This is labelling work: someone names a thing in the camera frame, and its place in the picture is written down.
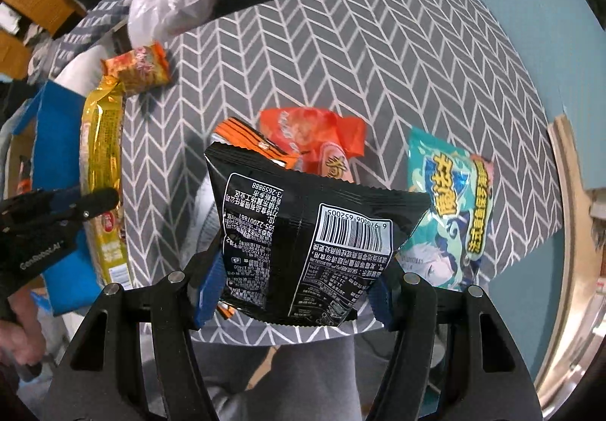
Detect metal basin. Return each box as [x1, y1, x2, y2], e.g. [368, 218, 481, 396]
[534, 188, 606, 405]

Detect red orange snack packet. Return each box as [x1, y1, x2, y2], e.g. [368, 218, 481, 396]
[258, 107, 367, 185]

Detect teal cartoon snack packet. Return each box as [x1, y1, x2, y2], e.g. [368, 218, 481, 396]
[395, 126, 495, 293]

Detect person's left hand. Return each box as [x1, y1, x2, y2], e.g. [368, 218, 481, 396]
[0, 292, 47, 369]

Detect large orange striped snack packet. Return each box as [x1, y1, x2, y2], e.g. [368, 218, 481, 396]
[211, 117, 303, 170]

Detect person's grey trousers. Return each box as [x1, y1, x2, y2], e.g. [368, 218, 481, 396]
[192, 321, 357, 421]

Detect black snack packet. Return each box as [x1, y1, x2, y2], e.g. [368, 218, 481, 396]
[203, 141, 431, 327]

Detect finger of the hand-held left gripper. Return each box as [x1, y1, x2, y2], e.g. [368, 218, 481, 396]
[0, 188, 85, 219]
[28, 187, 120, 235]

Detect blue cardboard box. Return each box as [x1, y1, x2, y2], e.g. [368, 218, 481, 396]
[12, 80, 107, 318]

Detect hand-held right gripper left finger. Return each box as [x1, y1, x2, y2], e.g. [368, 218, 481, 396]
[45, 245, 227, 421]

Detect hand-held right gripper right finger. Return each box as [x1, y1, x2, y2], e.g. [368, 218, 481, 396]
[364, 266, 541, 421]

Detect small orange snack packet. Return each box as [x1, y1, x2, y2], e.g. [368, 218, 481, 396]
[101, 42, 170, 96]

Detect long gold snack packet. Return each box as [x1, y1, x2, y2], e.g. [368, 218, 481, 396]
[80, 74, 128, 288]

